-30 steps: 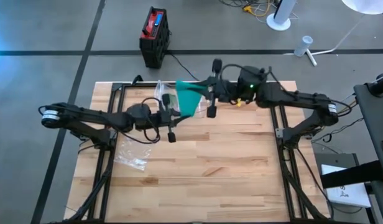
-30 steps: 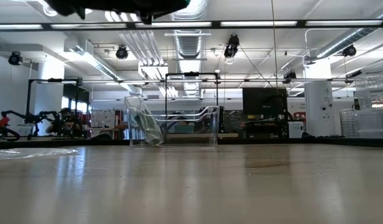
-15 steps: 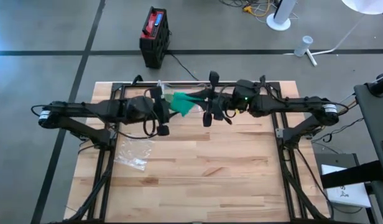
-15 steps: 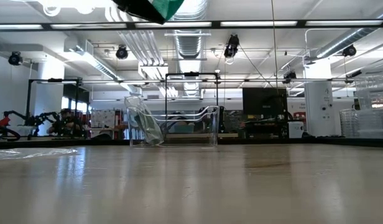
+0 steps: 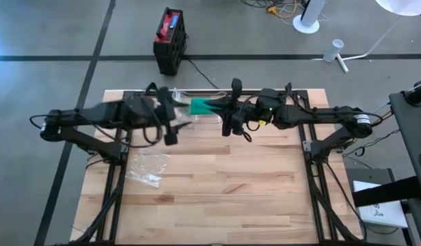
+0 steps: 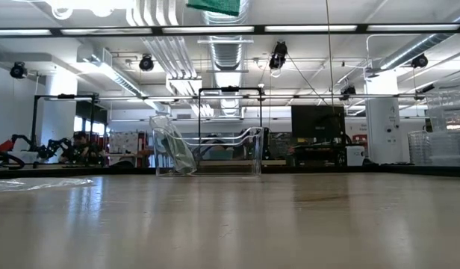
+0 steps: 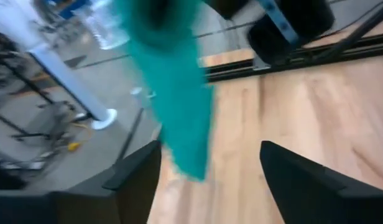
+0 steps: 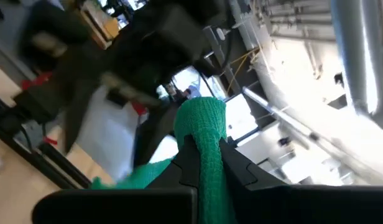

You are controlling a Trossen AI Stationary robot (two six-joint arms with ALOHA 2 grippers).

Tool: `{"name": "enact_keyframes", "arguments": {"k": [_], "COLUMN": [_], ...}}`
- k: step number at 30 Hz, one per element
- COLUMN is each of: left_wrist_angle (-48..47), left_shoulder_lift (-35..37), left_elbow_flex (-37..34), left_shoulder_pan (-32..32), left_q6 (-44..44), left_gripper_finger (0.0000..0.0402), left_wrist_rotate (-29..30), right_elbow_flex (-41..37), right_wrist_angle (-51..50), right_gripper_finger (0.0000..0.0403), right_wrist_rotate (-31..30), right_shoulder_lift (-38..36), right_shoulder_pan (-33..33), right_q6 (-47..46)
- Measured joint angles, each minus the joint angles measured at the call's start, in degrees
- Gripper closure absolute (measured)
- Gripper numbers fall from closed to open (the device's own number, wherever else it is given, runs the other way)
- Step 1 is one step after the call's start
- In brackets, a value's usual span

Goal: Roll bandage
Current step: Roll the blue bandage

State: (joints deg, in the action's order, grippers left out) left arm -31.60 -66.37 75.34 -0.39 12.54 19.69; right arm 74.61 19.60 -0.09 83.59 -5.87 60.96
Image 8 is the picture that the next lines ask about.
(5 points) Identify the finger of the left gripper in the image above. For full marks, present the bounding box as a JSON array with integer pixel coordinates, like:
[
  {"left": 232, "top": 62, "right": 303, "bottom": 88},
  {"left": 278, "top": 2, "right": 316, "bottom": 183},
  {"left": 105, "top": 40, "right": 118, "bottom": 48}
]
[
  {"left": 133, "top": 105, "right": 180, "bottom": 168},
  {"left": 63, "top": 77, "right": 103, "bottom": 154}
]

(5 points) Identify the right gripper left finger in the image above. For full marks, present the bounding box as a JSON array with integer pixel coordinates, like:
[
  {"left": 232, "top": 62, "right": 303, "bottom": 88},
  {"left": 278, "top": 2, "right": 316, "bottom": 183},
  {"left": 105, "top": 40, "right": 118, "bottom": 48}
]
[{"left": 31, "top": 134, "right": 199, "bottom": 224}]

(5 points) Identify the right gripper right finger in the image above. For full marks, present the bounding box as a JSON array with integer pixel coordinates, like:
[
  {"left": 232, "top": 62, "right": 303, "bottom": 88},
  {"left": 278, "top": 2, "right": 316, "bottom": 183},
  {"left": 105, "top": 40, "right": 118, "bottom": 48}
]
[{"left": 218, "top": 138, "right": 383, "bottom": 224}]

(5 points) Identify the teal green bandage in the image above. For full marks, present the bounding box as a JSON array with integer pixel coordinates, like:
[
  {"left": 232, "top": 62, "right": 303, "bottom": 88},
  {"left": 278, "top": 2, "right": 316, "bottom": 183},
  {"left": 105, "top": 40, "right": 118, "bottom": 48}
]
[{"left": 90, "top": 96, "right": 239, "bottom": 224}]

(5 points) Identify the black metal table frame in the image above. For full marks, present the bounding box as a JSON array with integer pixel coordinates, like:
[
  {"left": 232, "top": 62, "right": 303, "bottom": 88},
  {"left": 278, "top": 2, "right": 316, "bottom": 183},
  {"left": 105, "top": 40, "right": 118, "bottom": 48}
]
[{"left": 0, "top": 93, "right": 93, "bottom": 190}]

